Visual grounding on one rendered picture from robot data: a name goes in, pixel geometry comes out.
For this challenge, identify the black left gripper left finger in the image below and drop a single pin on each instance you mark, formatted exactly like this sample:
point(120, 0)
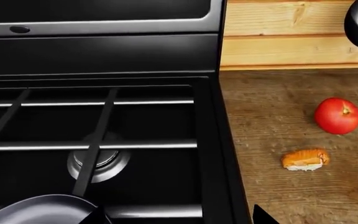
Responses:
point(102, 216)

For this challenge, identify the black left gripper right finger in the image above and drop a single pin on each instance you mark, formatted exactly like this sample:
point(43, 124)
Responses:
point(261, 216)

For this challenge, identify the salmon nigiri sushi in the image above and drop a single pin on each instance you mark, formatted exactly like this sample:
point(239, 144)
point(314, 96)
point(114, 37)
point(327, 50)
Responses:
point(304, 159)

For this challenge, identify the red tomato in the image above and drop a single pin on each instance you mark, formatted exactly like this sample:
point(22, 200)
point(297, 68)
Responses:
point(337, 116)

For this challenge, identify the silver gas burner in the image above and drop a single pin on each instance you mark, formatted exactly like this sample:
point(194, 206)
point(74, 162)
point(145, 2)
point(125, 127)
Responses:
point(110, 161)

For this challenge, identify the black frying pan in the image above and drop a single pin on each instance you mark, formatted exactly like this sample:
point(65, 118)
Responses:
point(42, 210)

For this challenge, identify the black stove grate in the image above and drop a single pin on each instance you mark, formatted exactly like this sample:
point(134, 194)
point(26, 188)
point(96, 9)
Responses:
point(98, 121)

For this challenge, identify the black gas stove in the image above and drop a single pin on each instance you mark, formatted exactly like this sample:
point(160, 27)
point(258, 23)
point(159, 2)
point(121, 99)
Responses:
point(104, 58)

